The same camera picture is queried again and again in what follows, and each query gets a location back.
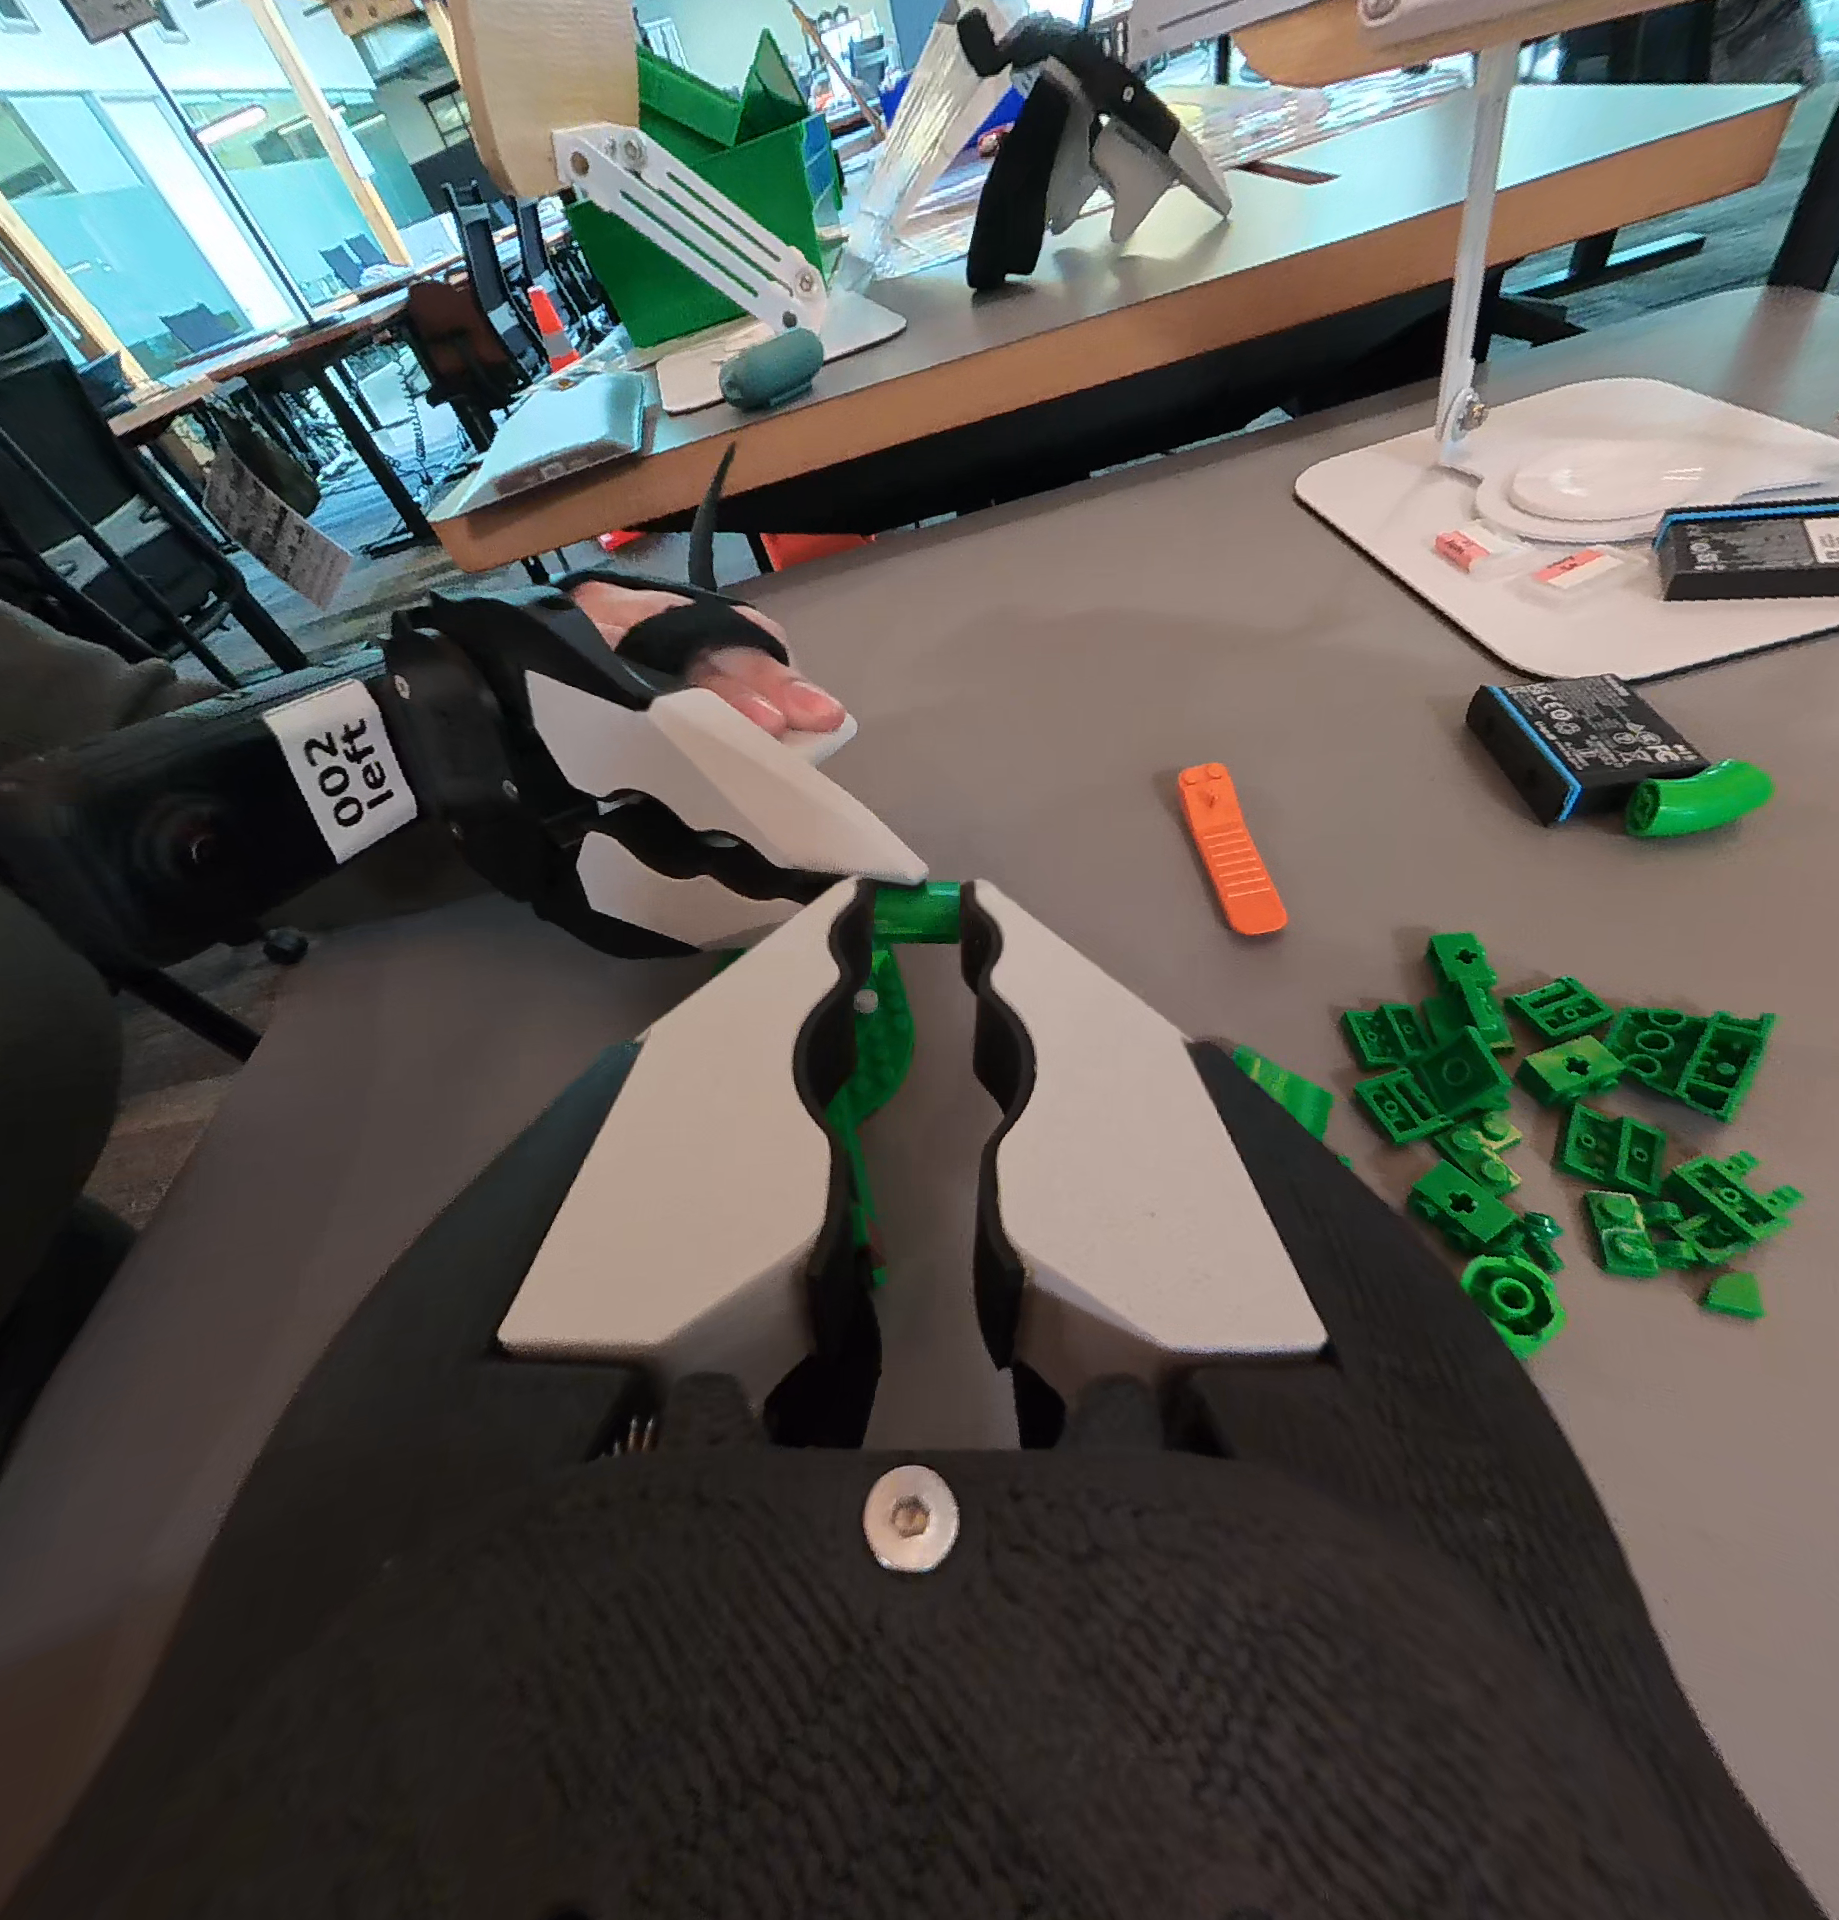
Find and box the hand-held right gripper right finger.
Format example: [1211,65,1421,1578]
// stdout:
[963,880,1329,1387]

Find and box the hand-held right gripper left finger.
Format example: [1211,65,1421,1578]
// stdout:
[495,876,883,1404]

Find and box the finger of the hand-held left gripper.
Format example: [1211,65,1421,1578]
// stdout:
[573,823,833,962]
[535,702,931,902]

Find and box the green baseplate assembly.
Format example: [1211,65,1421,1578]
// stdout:
[709,937,915,1296]

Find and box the person's left forearm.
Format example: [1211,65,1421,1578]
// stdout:
[0,576,238,798]

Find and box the grey desk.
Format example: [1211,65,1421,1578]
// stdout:
[0,284,1839,1920]

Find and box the person's left hand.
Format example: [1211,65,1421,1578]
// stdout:
[571,576,849,741]

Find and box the green sloped brick assembly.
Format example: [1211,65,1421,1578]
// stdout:
[1231,1044,1335,1147]

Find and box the white paper tag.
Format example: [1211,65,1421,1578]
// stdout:
[204,447,353,611]

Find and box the white flat device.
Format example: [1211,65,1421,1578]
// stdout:
[469,371,661,509]

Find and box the pile of green bricks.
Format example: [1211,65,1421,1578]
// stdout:
[1339,931,1805,1362]

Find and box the orange brick separator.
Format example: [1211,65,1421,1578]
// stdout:
[1173,761,1289,942]

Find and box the black office chair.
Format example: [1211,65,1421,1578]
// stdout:
[401,180,561,452]
[0,300,305,692]

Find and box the teal oval object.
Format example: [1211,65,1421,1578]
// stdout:
[717,325,827,412]

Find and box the person's clothed body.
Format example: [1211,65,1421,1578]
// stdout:
[0,859,130,1382]

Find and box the black battery blue edge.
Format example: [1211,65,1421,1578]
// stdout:
[1651,503,1839,605]
[1465,672,1667,829]

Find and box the green plastic box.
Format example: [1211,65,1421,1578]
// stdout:
[565,32,845,354]

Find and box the wood-edged grey table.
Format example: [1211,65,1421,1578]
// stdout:
[427,82,1805,576]

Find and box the clear acrylic stand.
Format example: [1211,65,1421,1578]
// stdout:
[835,0,1041,288]

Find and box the idle hand-held gripper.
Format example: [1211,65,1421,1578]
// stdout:
[961,4,1235,295]

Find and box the green curved brick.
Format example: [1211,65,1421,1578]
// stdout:
[1623,756,1773,841]

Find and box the wooden book stand white base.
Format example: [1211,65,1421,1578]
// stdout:
[1121,0,1839,688]

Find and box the clear plastic bag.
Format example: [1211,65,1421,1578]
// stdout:
[1143,82,1347,190]

